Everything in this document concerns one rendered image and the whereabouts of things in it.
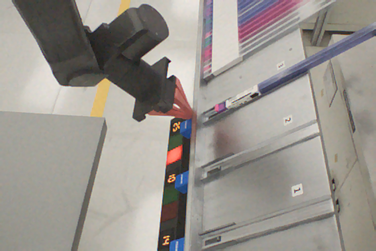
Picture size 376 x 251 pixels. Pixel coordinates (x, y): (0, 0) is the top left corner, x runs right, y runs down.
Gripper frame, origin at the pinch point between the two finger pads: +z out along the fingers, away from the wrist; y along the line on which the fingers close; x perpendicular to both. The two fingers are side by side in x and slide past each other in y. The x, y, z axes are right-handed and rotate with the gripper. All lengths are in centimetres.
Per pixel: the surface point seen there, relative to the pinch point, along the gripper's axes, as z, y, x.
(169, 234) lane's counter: 2.5, -19.6, 4.7
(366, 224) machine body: 34.2, -10.9, -13.2
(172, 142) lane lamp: 2.8, -1.6, 6.3
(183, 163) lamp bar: 3.3, -6.8, 3.6
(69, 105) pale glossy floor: 18, 61, 88
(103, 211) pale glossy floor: 32, 15, 71
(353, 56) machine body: 33.3, 28.5, -19.0
